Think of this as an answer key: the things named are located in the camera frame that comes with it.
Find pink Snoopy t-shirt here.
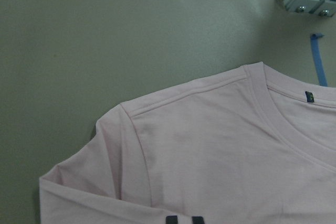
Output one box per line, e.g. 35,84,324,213
39,62,335,223

